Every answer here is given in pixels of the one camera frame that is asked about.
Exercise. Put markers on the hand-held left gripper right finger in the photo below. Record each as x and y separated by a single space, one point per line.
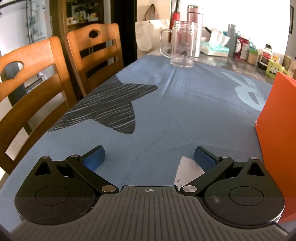
203 158

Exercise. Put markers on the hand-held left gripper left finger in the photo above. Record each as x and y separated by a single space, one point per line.
94 158

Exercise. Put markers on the orange cardboard box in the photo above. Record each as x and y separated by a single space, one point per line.
277 129

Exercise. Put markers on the blue printed tablecloth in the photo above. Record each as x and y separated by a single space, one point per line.
166 111

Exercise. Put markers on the teal tissue pack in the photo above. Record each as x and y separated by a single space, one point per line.
214 48

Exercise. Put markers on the small beige jar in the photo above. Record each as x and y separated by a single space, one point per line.
252 56

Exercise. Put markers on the wooden dining chair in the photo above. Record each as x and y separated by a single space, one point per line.
105 31
55 52

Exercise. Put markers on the green panda mug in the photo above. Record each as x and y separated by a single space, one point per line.
275 69

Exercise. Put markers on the red label jar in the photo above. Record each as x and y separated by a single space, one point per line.
241 48

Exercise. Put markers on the dark glass bottle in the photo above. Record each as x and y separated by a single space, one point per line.
265 58

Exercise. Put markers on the grey plastic bottle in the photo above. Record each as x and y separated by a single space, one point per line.
232 39

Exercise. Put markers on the brown cardboard carton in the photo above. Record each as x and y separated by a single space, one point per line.
289 63

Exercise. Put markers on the dark wooden shelf cabinet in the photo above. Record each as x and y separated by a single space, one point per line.
124 27

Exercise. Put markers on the white tote bag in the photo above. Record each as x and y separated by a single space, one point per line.
145 32

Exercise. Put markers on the pink thermos bottle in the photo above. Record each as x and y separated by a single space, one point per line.
197 14

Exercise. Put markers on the red folded umbrella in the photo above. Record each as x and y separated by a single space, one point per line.
175 16

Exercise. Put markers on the black metal rack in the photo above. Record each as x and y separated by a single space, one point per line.
33 20

